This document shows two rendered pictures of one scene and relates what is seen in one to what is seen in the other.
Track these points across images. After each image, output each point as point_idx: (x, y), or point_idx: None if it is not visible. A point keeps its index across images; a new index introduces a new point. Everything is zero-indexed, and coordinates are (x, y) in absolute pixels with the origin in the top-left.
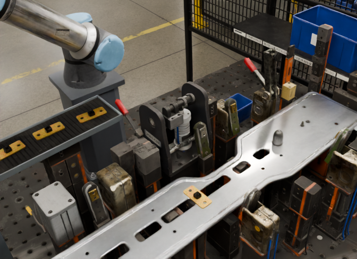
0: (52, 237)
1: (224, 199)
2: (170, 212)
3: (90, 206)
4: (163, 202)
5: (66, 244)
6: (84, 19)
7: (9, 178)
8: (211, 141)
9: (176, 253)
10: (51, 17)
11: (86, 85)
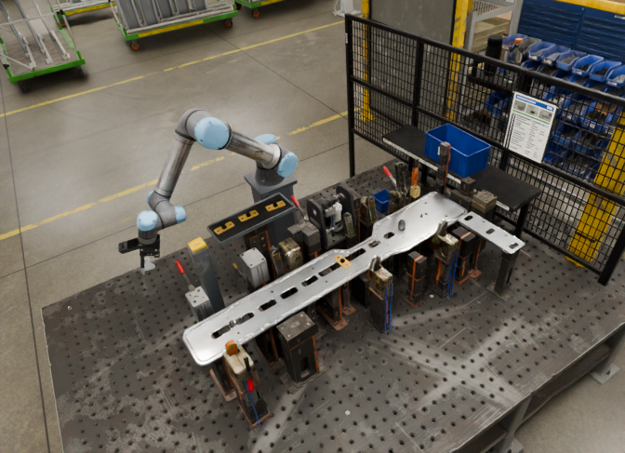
0: (250, 282)
1: (360, 263)
2: (324, 271)
3: (273, 263)
4: (320, 264)
5: (259, 287)
6: (271, 139)
7: (212, 247)
8: (355, 226)
9: (327, 299)
10: (252, 144)
11: (271, 184)
